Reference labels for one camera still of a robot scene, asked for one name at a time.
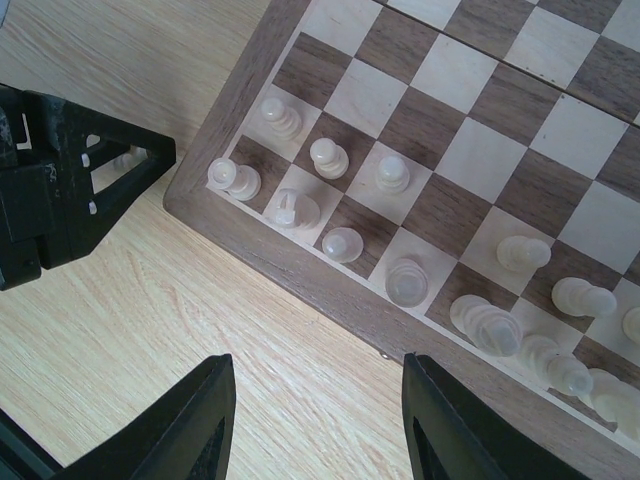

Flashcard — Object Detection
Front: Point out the light piece three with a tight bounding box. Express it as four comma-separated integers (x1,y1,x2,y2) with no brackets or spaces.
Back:
310,138,349,180

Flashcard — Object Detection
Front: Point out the light piece two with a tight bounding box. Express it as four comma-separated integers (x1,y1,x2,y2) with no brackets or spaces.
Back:
260,97,302,140
271,188,321,230

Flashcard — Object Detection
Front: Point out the light piece front pair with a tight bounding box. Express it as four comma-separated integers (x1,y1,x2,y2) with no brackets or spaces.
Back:
385,258,429,308

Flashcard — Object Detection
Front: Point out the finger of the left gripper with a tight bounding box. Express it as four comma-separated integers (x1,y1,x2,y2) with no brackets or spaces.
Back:
29,92,176,269

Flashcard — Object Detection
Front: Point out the wooden chess board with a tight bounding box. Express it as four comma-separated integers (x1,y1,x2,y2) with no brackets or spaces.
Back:
164,1,639,479

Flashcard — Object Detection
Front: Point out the light piece lowest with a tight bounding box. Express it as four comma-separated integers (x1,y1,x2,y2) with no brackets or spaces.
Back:
518,334,594,397

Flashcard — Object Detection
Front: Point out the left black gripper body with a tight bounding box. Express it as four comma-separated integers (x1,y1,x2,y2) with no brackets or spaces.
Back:
1,85,54,291

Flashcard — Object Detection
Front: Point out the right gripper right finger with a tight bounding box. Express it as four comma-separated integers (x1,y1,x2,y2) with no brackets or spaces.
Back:
402,353,586,480

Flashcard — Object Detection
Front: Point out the light pawn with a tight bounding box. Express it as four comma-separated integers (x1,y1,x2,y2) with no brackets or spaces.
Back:
113,146,148,173

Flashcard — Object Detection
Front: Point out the light piece front tall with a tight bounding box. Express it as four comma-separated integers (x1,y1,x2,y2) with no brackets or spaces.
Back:
450,295,523,357

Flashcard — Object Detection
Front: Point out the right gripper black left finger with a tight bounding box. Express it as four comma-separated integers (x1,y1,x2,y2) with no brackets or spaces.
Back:
1,354,236,479

